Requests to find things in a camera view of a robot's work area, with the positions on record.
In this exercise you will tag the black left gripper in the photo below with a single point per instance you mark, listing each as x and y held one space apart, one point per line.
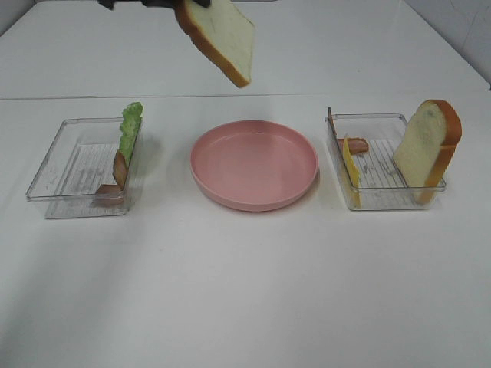
109 4

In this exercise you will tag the bread slice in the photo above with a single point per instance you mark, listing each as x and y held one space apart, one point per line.
427 147
223 34

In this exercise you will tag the green lettuce leaf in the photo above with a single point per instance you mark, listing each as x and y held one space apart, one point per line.
129 127

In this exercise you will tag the bacon strip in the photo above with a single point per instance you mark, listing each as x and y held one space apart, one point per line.
355 145
119 172

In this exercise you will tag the left clear plastic tray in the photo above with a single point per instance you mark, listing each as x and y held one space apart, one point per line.
75 178

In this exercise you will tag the clear plastic tray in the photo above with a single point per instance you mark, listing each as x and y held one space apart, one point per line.
381 186
75 178

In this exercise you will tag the pink round plate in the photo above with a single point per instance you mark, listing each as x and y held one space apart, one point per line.
253 165

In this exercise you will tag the right clear plastic tray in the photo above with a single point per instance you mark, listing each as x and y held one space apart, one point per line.
381 186

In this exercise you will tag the yellow cheese slice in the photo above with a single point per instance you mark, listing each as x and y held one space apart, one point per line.
353 173

